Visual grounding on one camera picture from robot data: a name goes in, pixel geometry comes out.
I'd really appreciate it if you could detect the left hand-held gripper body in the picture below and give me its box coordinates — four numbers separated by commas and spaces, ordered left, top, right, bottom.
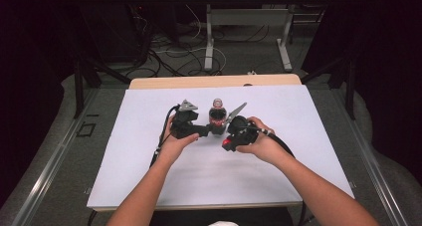
170, 99, 211, 140

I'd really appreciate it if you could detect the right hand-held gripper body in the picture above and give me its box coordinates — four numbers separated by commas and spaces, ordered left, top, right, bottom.
226, 102, 261, 151

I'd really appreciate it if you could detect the dark soda bottle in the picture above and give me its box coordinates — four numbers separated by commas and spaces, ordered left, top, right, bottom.
207, 98, 229, 136

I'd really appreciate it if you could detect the person's left hand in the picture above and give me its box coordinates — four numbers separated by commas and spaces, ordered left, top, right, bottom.
158, 113, 200, 168

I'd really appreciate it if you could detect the person's right hand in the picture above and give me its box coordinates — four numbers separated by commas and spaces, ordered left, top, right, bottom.
235, 115, 295, 166

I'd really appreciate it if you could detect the white table mat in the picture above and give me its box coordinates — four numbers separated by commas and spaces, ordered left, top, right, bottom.
86, 84, 355, 211

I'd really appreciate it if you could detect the wooden table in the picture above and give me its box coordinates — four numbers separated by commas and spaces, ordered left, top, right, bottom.
127, 73, 304, 91

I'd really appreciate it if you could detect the person's dark clothing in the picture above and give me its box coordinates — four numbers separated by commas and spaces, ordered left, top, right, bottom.
149, 207, 296, 226

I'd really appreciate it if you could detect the black metal stand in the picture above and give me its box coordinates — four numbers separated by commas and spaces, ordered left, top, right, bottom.
72, 51, 132, 119
300, 49, 358, 121

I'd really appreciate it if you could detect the desk with white legs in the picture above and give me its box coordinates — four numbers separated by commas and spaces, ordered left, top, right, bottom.
184, 0, 337, 73

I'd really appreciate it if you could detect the dark cabinet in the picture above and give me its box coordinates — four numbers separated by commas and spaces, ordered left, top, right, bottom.
79, 1, 151, 64

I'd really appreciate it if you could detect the dark curtain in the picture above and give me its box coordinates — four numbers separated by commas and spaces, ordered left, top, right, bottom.
0, 0, 78, 205
301, 0, 422, 187

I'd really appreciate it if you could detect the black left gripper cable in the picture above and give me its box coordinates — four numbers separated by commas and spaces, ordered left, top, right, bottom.
148, 104, 182, 169

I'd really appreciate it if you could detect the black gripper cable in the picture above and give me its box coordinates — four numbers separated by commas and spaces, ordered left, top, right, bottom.
148, 104, 182, 169
243, 125, 308, 226

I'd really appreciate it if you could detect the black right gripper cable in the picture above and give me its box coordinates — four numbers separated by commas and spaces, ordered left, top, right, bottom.
243, 125, 308, 226

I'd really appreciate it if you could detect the tangle of floor cables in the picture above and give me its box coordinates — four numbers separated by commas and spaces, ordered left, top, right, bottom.
125, 3, 271, 78

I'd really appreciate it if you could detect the metal floor rail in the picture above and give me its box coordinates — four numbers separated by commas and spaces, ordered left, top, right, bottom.
11, 88, 102, 226
330, 88, 410, 226

